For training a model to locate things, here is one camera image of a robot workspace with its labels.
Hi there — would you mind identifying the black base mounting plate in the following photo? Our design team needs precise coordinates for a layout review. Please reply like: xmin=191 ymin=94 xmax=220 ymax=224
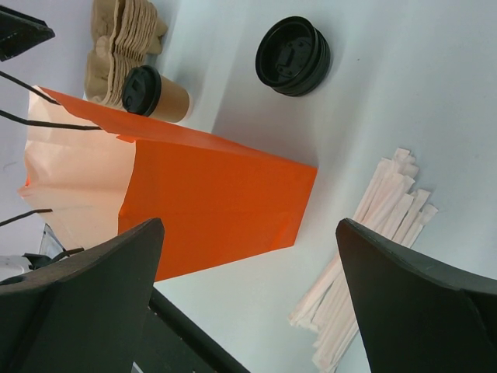
xmin=134 ymin=289 xmax=249 ymax=373

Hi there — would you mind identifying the stack of black lids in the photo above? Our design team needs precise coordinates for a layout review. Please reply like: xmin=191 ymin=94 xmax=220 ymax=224
xmin=255 ymin=16 xmax=332 ymax=97

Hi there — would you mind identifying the orange paper bag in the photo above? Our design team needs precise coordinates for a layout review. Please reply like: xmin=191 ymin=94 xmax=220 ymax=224
xmin=2 ymin=86 xmax=317 ymax=281

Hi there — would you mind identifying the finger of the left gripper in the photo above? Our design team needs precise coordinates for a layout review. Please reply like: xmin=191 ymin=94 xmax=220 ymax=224
xmin=1 ymin=9 xmax=55 ymax=61

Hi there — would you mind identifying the black coffee cup lid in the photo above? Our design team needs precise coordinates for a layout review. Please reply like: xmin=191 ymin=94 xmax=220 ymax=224
xmin=121 ymin=65 xmax=162 ymax=117

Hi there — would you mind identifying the single brown paper cup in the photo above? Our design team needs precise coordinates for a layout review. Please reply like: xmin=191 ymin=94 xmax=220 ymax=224
xmin=149 ymin=75 xmax=192 ymax=123

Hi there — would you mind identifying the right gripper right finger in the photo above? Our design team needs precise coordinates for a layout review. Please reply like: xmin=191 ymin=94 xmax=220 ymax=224
xmin=335 ymin=217 xmax=497 ymax=373

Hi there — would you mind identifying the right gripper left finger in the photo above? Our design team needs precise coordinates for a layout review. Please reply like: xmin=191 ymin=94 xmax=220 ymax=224
xmin=1 ymin=218 xmax=165 ymax=372

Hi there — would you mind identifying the brown pulp cup carrier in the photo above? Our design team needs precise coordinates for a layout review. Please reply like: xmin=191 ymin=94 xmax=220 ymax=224
xmin=84 ymin=0 xmax=168 ymax=110

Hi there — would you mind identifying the bundle of wrapped straws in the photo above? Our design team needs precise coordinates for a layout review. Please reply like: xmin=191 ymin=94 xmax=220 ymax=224
xmin=288 ymin=148 xmax=438 ymax=372

